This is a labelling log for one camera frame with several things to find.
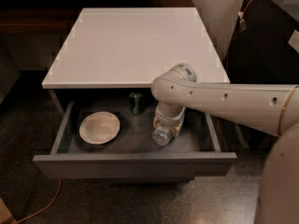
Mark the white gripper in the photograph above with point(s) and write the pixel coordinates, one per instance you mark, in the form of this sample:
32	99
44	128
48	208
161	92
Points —
168	115

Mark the clear plastic water bottle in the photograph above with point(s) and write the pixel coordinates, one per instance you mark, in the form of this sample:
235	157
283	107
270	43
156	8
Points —
162	136

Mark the grey top drawer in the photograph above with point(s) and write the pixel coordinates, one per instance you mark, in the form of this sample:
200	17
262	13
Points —
132	154

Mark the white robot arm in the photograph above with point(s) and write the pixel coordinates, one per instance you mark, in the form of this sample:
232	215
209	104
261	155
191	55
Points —
278	199

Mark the grey drawer cabinet white top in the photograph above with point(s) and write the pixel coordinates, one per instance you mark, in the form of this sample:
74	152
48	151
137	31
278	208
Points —
113	51

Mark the green can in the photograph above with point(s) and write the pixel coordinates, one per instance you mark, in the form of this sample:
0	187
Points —
136	103

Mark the white bowl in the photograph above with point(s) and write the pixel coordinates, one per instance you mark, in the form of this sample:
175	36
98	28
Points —
99	128

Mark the dark wooden shelf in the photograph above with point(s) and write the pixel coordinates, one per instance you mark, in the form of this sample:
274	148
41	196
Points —
58	16

